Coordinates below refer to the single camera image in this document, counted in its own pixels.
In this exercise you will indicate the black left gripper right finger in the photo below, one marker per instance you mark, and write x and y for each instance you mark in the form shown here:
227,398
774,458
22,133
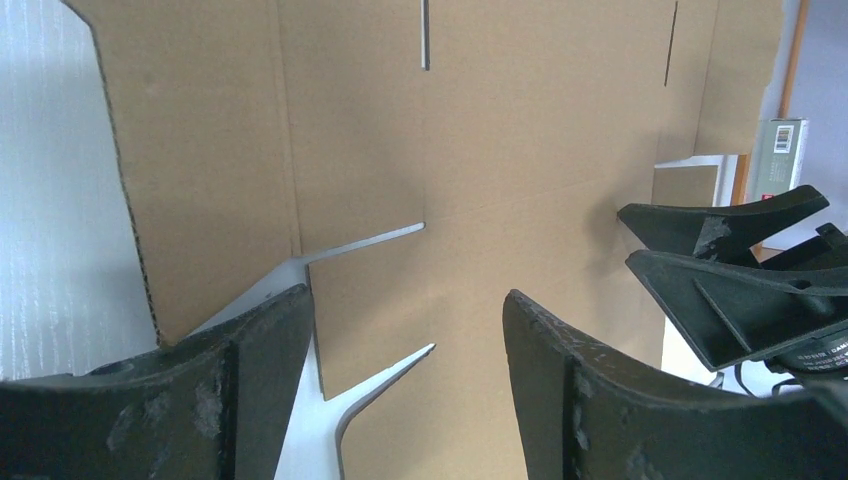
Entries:
588,411

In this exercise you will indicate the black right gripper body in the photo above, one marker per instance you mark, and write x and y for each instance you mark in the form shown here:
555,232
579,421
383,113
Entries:
823,356

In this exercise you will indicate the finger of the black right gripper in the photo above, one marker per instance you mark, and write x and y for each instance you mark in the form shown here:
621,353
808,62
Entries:
722,234
729,314

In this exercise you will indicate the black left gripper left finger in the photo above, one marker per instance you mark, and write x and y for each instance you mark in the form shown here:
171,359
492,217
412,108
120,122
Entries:
215,406

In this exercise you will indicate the brown cardboard box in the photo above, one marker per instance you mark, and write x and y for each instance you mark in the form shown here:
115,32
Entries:
252,132

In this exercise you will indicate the white green product box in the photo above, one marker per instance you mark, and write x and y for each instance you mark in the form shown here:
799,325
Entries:
778,157

